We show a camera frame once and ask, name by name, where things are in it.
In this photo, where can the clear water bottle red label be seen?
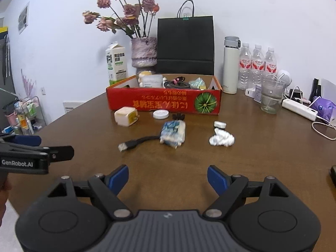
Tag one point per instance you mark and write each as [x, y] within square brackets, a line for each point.
[244, 68]
[270, 63]
[257, 63]

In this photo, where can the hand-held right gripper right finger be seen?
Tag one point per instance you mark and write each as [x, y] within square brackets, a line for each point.
[216, 178]

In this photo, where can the pale purple small box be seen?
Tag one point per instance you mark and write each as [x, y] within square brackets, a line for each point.
[257, 94]

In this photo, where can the black flat device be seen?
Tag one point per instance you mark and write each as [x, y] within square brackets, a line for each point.
[333, 174]

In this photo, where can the white thermos bottle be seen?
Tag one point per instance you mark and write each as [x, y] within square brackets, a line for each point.
[231, 68]

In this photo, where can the purple ceramic vase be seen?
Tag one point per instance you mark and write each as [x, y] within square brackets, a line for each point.
[143, 52]

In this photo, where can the white vented panel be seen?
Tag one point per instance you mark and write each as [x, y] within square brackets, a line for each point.
[73, 107]

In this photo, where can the white round device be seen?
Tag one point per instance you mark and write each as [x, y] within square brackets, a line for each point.
[284, 76]

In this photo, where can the white power strip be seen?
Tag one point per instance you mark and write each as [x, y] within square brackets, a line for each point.
[299, 109]

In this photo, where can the black power adapter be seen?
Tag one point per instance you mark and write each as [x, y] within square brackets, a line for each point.
[295, 94]

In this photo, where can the white green milk carton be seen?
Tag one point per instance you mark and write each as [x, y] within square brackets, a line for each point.
[116, 65]

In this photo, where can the brown wooden desktop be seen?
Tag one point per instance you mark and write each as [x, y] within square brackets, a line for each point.
[183, 162]

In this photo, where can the black upright phone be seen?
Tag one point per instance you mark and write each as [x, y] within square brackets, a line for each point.
[314, 89]

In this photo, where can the wall poster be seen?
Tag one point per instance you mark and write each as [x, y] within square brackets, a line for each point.
[23, 18]

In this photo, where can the dark tall cabinet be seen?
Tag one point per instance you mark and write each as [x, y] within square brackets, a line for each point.
[6, 57]

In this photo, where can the purple tissue pack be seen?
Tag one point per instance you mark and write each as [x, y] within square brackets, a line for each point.
[325, 107]

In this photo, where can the red cardboard box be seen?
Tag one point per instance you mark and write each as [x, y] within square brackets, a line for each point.
[157, 102]

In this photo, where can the clear glass cup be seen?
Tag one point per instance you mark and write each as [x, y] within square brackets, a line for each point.
[271, 107]

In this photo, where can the crumpled white tissue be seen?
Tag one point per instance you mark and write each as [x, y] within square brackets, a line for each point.
[221, 137]

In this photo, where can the white round lid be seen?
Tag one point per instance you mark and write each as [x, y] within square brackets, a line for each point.
[161, 115]

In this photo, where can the metal rack with toiletries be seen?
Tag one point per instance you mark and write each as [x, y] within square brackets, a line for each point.
[25, 115]

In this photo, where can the black small earbud tips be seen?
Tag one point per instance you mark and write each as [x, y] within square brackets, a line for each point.
[178, 116]

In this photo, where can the yellow white plush toy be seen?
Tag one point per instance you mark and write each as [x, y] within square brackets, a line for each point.
[143, 74]

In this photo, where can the person's left hand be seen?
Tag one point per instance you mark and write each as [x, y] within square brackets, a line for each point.
[4, 199]

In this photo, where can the dried pink flower bouquet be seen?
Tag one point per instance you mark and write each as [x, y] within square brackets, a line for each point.
[130, 10]

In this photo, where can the white plastic container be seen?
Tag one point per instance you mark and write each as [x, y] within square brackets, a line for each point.
[152, 81]

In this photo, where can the green binder clip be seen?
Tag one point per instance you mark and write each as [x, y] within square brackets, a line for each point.
[185, 19]

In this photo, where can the purple wall sticker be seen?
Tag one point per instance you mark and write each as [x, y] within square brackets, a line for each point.
[29, 84]

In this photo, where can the cream charger plug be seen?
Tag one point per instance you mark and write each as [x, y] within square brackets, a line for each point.
[126, 116]

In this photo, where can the white charger cube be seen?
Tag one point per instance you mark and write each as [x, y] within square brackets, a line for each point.
[250, 93]

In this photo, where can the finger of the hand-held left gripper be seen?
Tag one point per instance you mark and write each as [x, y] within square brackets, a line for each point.
[61, 152]
[27, 140]

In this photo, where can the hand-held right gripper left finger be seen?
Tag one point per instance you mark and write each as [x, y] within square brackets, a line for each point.
[118, 178]

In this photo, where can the white small case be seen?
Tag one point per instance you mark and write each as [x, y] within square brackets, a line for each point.
[220, 125]

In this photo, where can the black paper bag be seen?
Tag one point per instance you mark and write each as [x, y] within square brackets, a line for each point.
[185, 42]

